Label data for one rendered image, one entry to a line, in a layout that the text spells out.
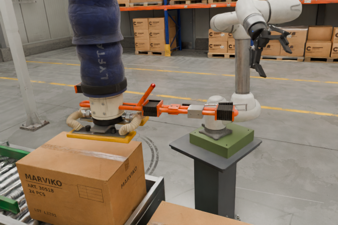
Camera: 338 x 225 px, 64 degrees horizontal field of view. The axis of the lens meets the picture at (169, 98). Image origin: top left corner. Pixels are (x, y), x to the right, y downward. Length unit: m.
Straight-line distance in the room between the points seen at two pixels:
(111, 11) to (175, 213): 1.21
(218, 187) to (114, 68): 1.21
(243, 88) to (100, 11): 1.11
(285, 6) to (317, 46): 6.93
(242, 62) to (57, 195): 1.39
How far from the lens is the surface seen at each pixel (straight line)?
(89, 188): 1.52
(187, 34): 10.21
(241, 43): 1.89
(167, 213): 1.80
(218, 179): 2.06
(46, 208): 1.84
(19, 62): 4.49
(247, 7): 1.30
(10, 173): 2.56
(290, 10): 1.37
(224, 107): 1.26
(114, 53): 1.29
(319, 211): 2.83
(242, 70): 1.91
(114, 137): 1.34
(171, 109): 1.28
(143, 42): 9.64
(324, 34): 8.71
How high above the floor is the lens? 1.77
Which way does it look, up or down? 20 degrees down
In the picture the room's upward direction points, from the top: 3 degrees counter-clockwise
